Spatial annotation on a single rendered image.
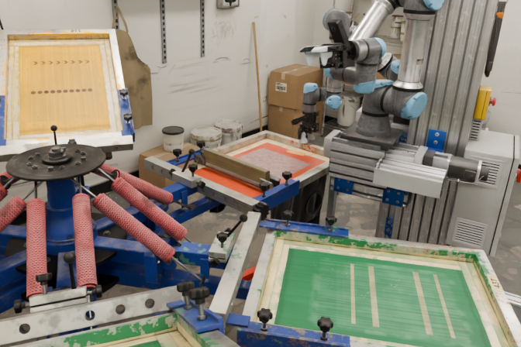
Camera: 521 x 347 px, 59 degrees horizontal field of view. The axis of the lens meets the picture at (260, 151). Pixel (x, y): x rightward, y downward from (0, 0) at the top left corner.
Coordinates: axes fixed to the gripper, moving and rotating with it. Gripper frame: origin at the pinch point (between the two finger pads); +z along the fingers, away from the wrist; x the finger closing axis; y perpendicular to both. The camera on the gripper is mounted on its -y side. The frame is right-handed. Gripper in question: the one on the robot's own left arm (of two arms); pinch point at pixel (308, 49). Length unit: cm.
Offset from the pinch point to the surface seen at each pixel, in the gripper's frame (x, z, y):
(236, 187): 61, -12, 65
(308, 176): 45, -42, 63
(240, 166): 63, -15, 56
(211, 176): 78, -8, 62
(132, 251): 31, 53, 63
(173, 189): 59, 22, 56
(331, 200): 77, -92, 98
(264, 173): 49, -18, 56
